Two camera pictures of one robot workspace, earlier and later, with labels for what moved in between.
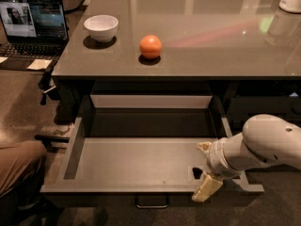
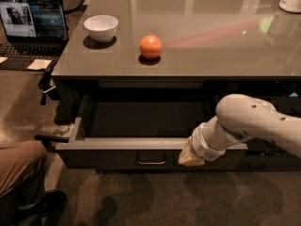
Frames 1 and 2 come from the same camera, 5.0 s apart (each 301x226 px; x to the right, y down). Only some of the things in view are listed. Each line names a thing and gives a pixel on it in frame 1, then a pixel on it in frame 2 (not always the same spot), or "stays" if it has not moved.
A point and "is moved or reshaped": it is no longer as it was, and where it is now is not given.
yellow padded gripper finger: [209, 185] -> [187, 156]
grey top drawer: [139, 151] is moved or reshaped
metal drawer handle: [151, 206] -> [150, 159]
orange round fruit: [150, 46] stays
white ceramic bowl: [101, 27] stays
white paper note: [39, 64] stays
